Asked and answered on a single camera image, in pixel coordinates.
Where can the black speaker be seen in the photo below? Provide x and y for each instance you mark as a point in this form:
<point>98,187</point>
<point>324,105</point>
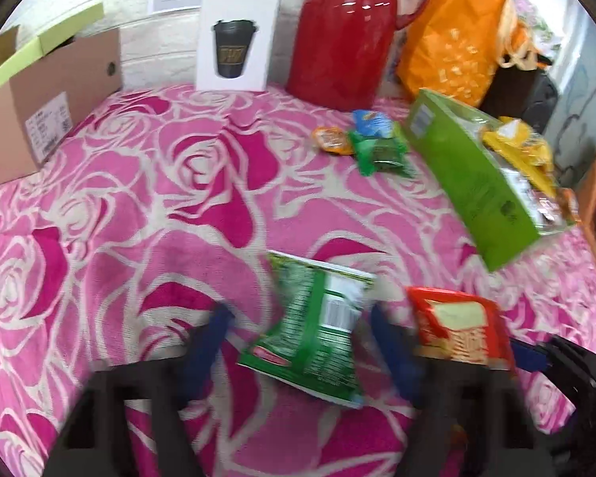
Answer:
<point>531,99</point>

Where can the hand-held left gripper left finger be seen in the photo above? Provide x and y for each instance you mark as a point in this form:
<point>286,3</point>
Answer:
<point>208,343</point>

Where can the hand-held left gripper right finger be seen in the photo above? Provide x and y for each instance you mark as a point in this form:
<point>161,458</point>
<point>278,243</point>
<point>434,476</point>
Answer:
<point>393,353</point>

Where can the yellow snack packet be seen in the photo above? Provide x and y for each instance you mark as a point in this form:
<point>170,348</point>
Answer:
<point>516,151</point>

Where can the brown cardboard box green lid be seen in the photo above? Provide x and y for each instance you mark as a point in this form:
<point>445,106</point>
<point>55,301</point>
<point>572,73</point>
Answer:
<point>35,109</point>

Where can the red thermos jug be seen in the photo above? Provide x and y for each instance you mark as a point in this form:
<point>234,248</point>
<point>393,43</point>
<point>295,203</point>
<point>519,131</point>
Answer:
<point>342,35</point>

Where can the white box with cup print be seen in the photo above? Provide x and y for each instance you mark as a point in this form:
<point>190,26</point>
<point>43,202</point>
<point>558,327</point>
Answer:
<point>238,39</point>

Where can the green snack packet red label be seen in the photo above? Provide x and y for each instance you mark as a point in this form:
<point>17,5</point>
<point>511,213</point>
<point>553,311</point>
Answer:
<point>308,328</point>

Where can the small green snack packet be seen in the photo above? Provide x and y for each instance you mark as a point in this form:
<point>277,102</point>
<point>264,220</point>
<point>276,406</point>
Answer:
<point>382,154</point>

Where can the blue snack packet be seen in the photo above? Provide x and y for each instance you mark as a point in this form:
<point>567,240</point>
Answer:
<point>377,123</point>

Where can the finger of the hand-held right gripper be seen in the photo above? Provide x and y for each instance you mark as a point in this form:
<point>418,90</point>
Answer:
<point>529,354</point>

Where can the round orange snack packet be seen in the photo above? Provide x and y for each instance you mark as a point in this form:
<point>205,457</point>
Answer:
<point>333,139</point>

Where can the small orange wrapped snack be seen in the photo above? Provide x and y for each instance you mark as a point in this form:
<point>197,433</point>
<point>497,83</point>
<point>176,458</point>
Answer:
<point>569,207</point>

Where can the orange bag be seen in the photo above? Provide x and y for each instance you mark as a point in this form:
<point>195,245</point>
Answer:
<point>457,35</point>

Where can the red cracker snack packet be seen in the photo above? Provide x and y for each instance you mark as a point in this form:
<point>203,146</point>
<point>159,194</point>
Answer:
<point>457,328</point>

